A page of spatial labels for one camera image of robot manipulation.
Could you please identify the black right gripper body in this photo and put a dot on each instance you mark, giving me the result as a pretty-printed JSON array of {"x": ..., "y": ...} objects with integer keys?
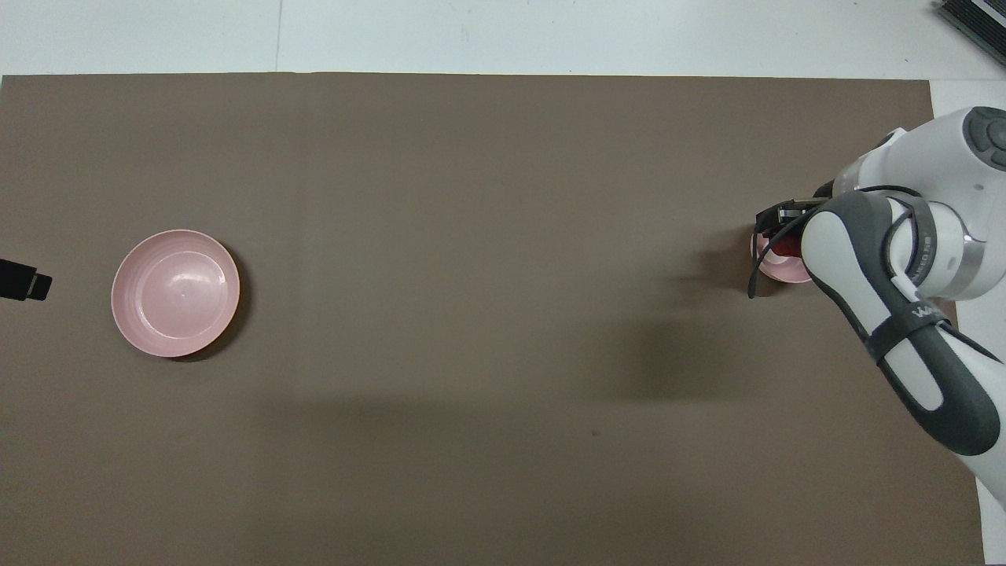
[{"x": 794, "y": 212}]

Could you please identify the red apple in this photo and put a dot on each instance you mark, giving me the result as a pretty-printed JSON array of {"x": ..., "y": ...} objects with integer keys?
[{"x": 786, "y": 250}]

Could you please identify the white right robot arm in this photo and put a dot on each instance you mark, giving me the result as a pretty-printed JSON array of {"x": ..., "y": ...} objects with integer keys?
[{"x": 904, "y": 157}]

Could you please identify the pink bowl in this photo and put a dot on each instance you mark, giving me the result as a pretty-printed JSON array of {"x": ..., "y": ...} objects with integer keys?
[{"x": 782, "y": 271}]

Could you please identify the pink plate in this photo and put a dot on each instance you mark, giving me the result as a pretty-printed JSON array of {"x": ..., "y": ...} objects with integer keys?
[{"x": 174, "y": 292}]

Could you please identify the grey ridged metal box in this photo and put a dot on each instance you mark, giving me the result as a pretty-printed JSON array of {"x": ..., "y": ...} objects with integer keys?
[{"x": 982, "y": 23}]

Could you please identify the brown table mat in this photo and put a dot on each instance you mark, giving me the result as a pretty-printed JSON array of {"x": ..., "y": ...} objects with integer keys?
[{"x": 471, "y": 314}]

